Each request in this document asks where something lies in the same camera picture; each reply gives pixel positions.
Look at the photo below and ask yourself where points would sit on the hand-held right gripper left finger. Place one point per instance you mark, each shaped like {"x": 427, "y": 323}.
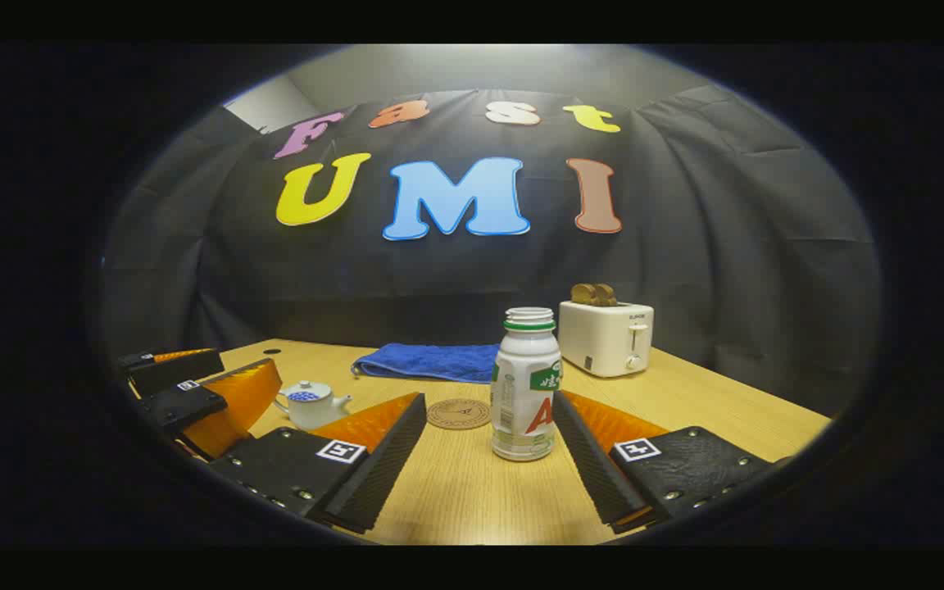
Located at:
{"x": 382, "y": 467}

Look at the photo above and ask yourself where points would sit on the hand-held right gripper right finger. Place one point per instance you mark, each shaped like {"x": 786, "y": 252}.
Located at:
{"x": 595, "y": 467}

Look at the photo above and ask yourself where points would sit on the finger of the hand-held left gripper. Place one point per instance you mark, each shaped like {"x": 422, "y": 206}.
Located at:
{"x": 185, "y": 406}
{"x": 177, "y": 370}

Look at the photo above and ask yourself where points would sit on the white ceramic teacup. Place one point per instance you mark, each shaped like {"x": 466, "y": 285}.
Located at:
{"x": 308, "y": 414}

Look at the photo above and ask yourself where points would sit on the round brown coaster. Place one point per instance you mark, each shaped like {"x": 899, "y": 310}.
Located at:
{"x": 457, "y": 415}

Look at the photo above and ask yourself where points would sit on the white plastic water bottle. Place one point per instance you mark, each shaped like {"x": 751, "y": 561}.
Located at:
{"x": 521, "y": 385}

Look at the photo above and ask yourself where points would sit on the blue towel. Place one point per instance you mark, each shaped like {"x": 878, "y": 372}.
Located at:
{"x": 431, "y": 360}

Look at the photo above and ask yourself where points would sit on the white toaster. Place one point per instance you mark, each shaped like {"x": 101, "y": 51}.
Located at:
{"x": 603, "y": 336}

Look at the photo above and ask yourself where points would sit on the brown bread slice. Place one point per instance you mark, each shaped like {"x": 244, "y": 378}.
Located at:
{"x": 581, "y": 294}
{"x": 605, "y": 295}

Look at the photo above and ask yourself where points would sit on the black backdrop cloth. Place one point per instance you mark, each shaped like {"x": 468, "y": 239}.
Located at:
{"x": 439, "y": 279}

